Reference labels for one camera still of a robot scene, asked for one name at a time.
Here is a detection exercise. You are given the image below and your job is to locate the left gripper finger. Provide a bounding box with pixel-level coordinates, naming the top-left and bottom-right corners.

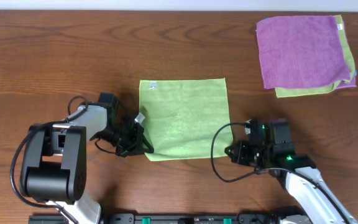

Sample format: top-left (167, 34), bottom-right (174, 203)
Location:
top-left (142, 136), bottom-right (154, 151)
top-left (121, 147), bottom-right (154, 157)

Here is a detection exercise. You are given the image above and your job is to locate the green microfiber cloth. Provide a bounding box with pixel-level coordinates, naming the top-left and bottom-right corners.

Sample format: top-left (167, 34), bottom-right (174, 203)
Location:
top-left (139, 78), bottom-right (233, 162)

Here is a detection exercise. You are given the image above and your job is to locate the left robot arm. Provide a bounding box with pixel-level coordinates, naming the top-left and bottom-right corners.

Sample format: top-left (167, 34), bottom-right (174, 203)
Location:
top-left (16, 103), bottom-right (154, 223)

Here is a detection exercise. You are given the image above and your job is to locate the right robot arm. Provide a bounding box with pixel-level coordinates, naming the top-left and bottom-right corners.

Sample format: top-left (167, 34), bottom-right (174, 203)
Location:
top-left (224, 119), bottom-right (358, 223)

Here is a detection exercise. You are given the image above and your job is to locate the lower green cloth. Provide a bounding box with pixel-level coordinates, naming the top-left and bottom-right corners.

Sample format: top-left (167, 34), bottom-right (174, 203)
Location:
top-left (275, 15), bottom-right (357, 98)

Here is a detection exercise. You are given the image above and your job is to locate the purple microfiber cloth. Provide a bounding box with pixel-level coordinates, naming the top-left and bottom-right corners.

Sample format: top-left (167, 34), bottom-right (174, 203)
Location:
top-left (256, 16), bottom-right (351, 89)

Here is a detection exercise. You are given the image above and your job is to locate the bottom purple cloth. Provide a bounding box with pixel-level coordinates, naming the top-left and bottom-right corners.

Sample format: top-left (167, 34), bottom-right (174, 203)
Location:
top-left (336, 76), bottom-right (357, 90)

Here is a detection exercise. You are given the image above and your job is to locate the right black cable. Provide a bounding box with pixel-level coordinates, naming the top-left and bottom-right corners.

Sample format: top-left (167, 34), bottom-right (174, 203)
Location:
top-left (210, 121), bottom-right (279, 184)

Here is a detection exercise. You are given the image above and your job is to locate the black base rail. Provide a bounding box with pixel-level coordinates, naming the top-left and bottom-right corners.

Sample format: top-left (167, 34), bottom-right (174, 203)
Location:
top-left (28, 212), bottom-right (307, 224)

